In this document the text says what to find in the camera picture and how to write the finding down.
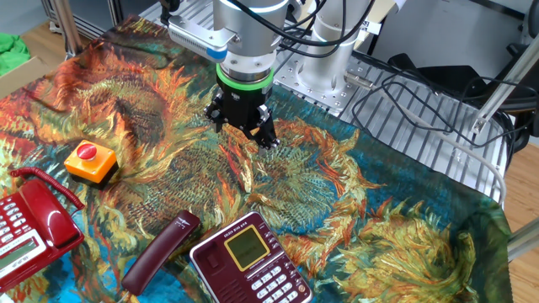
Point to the green cloth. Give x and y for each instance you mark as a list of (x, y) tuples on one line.
[(12, 52)]

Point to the black office chair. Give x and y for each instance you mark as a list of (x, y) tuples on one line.
[(442, 78)]

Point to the sunflower painting tablecloth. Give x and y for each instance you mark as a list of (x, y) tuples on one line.
[(337, 189)]

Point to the red telephone handset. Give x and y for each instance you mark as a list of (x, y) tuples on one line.
[(46, 214)]

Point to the silver base mounting plate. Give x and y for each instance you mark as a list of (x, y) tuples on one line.
[(295, 80)]

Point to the aluminium frame rail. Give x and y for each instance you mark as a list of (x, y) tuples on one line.
[(99, 19)]

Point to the short aluminium profile end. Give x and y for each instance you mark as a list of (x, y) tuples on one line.
[(524, 242)]

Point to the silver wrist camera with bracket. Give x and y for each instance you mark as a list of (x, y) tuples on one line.
[(193, 40)]

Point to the slanted aluminium profile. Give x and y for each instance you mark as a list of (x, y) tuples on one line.
[(505, 80)]

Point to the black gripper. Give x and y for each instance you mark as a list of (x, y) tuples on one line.
[(240, 107)]

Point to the orange emergency stop button box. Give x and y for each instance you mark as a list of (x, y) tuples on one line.
[(94, 166)]

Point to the maroon telephone handset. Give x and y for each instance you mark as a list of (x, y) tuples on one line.
[(160, 252)]

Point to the white marker tag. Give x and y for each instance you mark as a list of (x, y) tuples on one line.
[(369, 27)]

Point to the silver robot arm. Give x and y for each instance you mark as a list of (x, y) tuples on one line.
[(248, 42)]

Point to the thick aluminium frame post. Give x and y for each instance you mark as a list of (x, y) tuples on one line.
[(67, 29)]

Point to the maroon telephone base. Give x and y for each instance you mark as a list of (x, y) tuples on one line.
[(219, 273)]

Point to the cardboard box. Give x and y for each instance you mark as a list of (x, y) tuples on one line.
[(25, 73)]

